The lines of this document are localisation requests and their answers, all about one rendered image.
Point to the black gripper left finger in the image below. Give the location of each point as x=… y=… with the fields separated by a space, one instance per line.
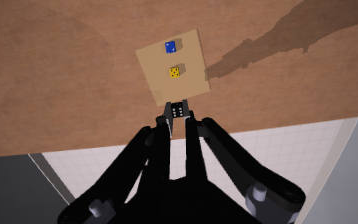
x=105 y=198

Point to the blue die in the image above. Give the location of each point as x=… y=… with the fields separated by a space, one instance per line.
x=170 y=47

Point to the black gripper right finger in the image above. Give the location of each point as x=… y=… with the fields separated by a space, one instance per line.
x=270 y=198

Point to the tan flat mat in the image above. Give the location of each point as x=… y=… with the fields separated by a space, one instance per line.
x=155 y=63

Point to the yellow die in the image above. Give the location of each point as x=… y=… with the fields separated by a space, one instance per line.
x=174 y=72

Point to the black die with white pips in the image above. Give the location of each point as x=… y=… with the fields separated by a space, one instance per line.
x=177 y=110

